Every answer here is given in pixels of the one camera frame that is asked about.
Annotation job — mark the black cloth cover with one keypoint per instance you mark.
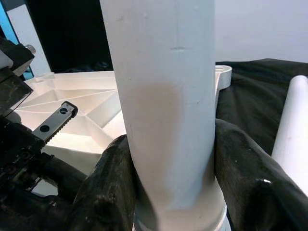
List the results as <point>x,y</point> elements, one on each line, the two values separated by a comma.
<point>252,96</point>

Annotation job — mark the white plastic table top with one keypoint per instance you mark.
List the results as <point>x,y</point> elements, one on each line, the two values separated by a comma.
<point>84,96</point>

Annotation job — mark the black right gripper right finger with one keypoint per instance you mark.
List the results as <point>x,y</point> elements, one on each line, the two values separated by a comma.
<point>260,192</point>

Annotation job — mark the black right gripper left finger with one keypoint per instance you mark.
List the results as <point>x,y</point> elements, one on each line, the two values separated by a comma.
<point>103,192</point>

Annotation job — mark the white plastic table leg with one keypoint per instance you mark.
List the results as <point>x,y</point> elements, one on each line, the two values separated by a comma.
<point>163,96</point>
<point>293,120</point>

